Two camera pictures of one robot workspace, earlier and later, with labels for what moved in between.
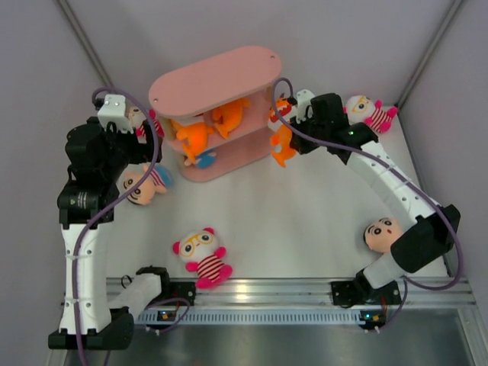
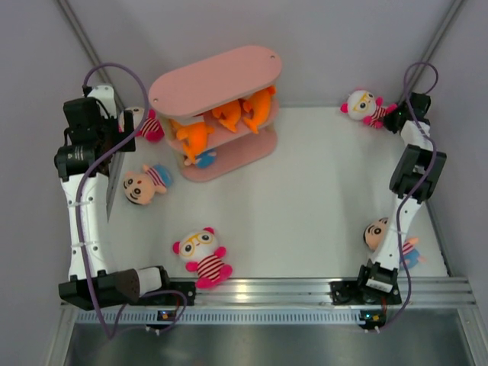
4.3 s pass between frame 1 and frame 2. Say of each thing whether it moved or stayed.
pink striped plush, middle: stayed
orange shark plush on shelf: stayed
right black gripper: moved
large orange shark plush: moved
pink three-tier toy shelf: stayed
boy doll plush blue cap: stayed
